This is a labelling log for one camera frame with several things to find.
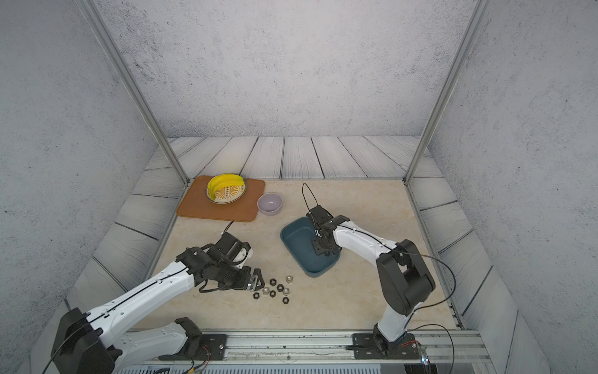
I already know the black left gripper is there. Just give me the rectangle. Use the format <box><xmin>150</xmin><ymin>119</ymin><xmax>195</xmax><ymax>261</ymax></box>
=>
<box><xmin>216</xmin><ymin>261</ymin><xmax>269</xmax><ymax>291</ymax></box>

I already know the teal plastic storage box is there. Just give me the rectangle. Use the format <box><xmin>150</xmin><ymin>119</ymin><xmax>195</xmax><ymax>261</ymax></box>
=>
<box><xmin>280</xmin><ymin>218</ymin><xmax>340</xmax><ymax>277</ymax></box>

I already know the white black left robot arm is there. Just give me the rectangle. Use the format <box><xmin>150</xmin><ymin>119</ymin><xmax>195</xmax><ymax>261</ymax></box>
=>
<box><xmin>48</xmin><ymin>231</ymin><xmax>265</xmax><ymax>373</ymax></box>

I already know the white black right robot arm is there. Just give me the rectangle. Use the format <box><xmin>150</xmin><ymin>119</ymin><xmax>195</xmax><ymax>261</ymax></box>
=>
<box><xmin>306</xmin><ymin>204</ymin><xmax>456</xmax><ymax>352</ymax></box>

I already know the lilac plastic bowl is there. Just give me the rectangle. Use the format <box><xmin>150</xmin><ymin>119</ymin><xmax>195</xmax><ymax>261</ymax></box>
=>
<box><xmin>257</xmin><ymin>193</ymin><xmax>283</xmax><ymax>216</ymax></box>

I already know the patterned round plate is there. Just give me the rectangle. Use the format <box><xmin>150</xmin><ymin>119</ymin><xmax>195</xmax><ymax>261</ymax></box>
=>
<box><xmin>206</xmin><ymin>182</ymin><xmax>246</xmax><ymax>204</ymax></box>

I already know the brown rectangular mat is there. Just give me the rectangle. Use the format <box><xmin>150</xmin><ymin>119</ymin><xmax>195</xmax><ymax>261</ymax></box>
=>
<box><xmin>177</xmin><ymin>176</ymin><xmax>266</xmax><ymax>223</ymax></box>

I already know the yellow banana bunch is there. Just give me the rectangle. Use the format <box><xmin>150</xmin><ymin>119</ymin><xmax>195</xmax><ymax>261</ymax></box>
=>
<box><xmin>208</xmin><ymin>174</ymin><xmax>245</xmax><ymax>184</ymax></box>

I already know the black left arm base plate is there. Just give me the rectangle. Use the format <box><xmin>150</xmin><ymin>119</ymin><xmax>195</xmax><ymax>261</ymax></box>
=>
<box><xmin>158</xmin><ymin>334</ymin><xmax>228</xmax><ymax>362</ymax></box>

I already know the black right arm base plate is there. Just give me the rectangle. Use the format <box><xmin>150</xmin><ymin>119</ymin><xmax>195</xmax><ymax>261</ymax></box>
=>
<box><xmin>347</xmin><ymin>333</ymin><xmax>421</xmax><ymax>360</ymax></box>

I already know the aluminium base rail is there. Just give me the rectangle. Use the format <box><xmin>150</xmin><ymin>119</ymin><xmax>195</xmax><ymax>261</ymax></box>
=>
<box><xmin>123</xmin><ymin>326</ymin><xmax>495</xmax><ymax>373</ymax></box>

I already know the right aluminium frame post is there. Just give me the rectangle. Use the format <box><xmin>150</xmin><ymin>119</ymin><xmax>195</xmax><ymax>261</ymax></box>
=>
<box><xmin>403</xmin><ymin>0</ymin><xmax>492</xmax><ymax>186</ymax></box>

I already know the aluminium frame post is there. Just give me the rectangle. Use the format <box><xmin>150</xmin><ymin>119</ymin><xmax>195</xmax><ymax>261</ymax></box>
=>
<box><xmin>76</xmin><ymin>0</ymin><xmax>190</xmax><ymax>186</ymax></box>
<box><xmin>403</xmin><ymin>0</ymin><xmax>492</xmax><ymax>186</ymax></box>

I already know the left aluminium frame post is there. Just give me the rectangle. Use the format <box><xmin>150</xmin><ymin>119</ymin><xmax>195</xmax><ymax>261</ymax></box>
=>
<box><xmin>76</xmin><ymin>0</ymin><xmax>190</xmax><ymax>186</ymax></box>

